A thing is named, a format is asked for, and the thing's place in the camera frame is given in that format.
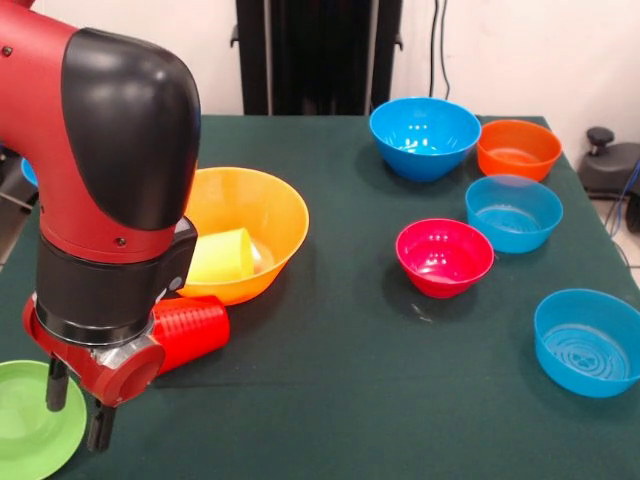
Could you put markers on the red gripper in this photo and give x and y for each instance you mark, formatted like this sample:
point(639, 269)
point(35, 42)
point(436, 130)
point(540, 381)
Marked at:
point(125, 375)

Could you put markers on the green bowl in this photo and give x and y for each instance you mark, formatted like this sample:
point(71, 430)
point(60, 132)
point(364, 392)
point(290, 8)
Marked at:
point(25, 430)

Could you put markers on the red cup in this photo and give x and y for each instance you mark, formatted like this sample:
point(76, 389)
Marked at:
point(195, 330)

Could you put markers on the yellow cup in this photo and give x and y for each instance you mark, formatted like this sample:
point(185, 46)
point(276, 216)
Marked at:
point(220, 257)

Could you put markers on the large blue bowl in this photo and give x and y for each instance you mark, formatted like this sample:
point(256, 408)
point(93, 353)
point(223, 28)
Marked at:
point(425, 145)
point(29, 172)

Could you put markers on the large yellow bowl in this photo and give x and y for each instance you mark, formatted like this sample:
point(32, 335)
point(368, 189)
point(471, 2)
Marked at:
point(260, 210)

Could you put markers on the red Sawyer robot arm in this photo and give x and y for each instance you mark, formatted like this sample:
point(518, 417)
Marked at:
point(110, 150)

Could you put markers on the black stand base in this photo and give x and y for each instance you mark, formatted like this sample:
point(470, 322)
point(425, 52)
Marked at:
point(12, 192)
point(610, 165)

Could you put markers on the dark green tablecloth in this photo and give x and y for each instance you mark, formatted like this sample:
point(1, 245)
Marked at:
point(325, 375)

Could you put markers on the pink bowl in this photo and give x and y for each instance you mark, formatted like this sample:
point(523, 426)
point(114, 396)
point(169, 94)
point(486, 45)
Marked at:
point(440, 280)

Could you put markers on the small blue bowl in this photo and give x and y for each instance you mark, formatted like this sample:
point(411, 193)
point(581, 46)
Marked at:
point(560, 350)
point(515, 235)

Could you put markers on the orange bowl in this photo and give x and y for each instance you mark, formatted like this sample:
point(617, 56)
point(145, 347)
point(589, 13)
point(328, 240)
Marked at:
point(517, 160)

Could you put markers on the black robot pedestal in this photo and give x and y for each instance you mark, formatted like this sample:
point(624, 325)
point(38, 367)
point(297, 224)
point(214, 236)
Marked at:
point(320, 50)

